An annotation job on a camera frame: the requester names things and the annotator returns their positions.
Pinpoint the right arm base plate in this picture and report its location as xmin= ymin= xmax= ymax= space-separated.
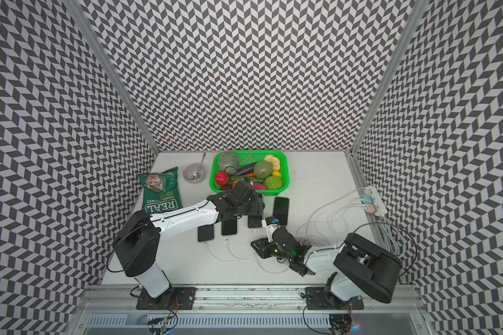
xmin=302 ymin=286 xmax=365 ymax=311

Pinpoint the green chips bag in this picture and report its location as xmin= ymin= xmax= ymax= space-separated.
xmin=137 ymin=167 xmax=182 ymax=214

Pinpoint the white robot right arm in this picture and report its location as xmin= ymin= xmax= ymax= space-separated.
xmin=250 ymin=224 xmax=402 ymax=309

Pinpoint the purple eggplant toy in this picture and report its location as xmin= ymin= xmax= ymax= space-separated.
xmin=235 ymin=163 xmax=256 ymax=176

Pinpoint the light green cabbage toy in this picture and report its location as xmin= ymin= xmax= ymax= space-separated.
xmin=264 ymin=175 xmax=284 ymax=190

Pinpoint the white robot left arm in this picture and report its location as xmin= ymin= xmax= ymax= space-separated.
xmin=112 ymin=181 xmax=265 ymax=299

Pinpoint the grey power strip cord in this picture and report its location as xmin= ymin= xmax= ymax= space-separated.
xmin=376 ymin=214 xmax=407 ymax=265

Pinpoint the aluminium front rail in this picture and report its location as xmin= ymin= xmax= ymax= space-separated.
xmin=75 ymin=284 xmax=426 ymax=314

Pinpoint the netted green melon toy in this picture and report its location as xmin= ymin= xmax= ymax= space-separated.
xmin=217 ymin=152 xmax=240 ymax=175

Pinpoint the green round fruit toy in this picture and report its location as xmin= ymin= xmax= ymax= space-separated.
xmin=253 ymin=160 xmax=273 ymax=180

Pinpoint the white power strip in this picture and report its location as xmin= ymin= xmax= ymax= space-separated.
xmin=364 ymin=186 xmax=388 ymax=217

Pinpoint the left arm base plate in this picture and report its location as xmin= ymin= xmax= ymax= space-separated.
xmin=136 ymin=286 xmax=197 ymax=311

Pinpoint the cream cauliflower toy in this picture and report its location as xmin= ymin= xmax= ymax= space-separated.
xmin=264 ymin=154 xmax=281 ymax=171

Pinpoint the pink usb charger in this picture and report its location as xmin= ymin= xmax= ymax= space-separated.
xmin=365 ymin=204 xmax=379 ymax=214

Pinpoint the teal usb charger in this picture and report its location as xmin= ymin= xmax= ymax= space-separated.
xmin=360 ymin=194 xmax=374 ymax=205

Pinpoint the metal spoon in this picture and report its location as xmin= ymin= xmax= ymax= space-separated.
xmin=193 ymin=152 xmax=207 ymax=180

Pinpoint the green plastic basket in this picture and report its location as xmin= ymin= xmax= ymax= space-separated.
xmin=209 ymin=150 xmax=289 ymax=196

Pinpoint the grey bowl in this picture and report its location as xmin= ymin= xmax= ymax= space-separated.
xmin=182 ymin=163 xmax=206 ymax=184

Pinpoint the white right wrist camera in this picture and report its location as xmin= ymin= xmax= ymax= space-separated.
xmin=261 ymin=216 xmax=279 ymax=242

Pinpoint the phone light case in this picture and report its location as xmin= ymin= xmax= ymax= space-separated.
xmin=197 ymin=225 xmax=215 ymax=243
xmin=221 ymin=219 xmax=238 ymax=236

